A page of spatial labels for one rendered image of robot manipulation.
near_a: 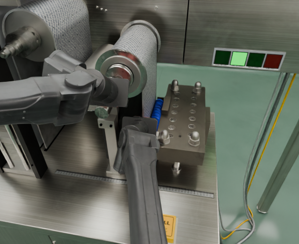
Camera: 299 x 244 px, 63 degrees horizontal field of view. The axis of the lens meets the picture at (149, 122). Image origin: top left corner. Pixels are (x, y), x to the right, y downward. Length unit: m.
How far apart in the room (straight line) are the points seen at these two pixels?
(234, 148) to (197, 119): 1.48
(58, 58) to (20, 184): 0.54
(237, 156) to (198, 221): 1.56
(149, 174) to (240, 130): 2.14
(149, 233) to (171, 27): 0.74
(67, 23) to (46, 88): 0.42
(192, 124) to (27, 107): 0.60
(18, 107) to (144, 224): 0.25
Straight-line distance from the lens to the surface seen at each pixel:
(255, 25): 0.97
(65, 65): 0.51
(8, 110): 0.39
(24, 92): 0.40
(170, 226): 0.74
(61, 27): 0.77
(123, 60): 0.66
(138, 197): 0.43
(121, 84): 0.58
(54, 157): 0.99
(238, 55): 0.99
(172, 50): 0.99
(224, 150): 2.31
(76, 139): 1.03
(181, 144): 0.79
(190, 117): 0.90
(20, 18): 0.77
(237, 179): 2.11
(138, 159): 0.49
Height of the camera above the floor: 1.57
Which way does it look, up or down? 39 degrees down
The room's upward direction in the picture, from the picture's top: straight up
